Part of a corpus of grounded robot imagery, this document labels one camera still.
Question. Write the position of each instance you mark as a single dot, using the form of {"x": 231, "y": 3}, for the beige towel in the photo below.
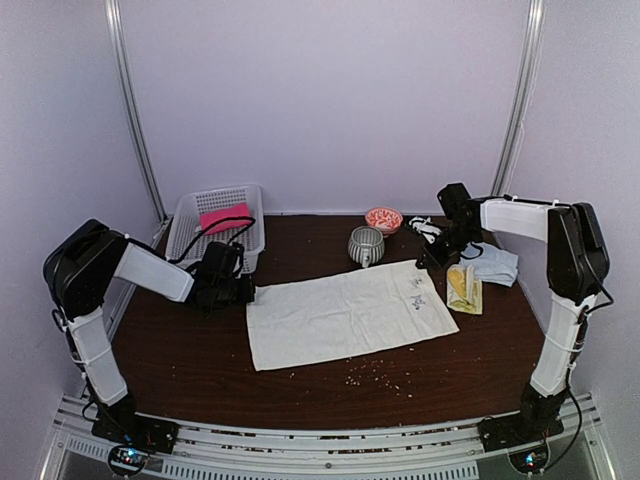
{"x": 345, "y": 315}

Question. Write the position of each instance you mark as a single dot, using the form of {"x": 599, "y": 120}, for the light blue towel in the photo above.
{"x": 491, "y": 264}

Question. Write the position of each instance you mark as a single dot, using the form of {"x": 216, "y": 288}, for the yellow green patterned towel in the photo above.
{"x": 464, "y": 291}

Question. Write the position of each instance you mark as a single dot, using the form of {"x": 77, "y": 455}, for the red white patterned bowl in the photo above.
{"x": 385, "y": 219}

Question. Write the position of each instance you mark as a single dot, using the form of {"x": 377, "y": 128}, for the grey striped ceramic mug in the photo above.
{"x": 366, "y": 246}

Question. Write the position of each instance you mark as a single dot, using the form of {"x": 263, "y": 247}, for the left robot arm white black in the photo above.
{"x": 80, "y": 274}

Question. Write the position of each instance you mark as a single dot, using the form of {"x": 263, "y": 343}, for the white perforated plastic basket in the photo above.
{"x": 185, "y": 225}

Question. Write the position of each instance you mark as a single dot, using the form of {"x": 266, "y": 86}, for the left aluminium corner post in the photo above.
{"x": 117, "y": 35}

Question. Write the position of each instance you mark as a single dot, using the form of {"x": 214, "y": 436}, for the pink microfibre towel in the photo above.
{"x": 222, "y": 219}

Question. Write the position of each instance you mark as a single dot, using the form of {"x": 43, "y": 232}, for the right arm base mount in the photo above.
{"x": 511, "y": 431}

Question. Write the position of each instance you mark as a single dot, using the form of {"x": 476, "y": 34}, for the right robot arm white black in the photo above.
{"x": 577, "y": 263}

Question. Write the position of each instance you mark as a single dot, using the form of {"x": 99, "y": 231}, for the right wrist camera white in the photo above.
{"x": 424, "y": 227}

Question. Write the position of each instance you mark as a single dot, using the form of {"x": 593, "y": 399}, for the aluminium front rail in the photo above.
{"x": 450, "y": 450}

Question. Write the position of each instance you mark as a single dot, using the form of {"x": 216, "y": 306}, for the aluminium corner post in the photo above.
{"x": 117, "y": 35}
{"x": 525, "y": 86}

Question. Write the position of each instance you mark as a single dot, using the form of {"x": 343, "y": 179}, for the right aluminium corner post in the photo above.
{"x": 525, "y": 86}

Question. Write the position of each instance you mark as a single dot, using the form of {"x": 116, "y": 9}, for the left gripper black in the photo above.
{"x": 247, "y": 292}

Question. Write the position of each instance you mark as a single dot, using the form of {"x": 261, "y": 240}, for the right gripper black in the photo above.
{"x": 438, "y": 261}

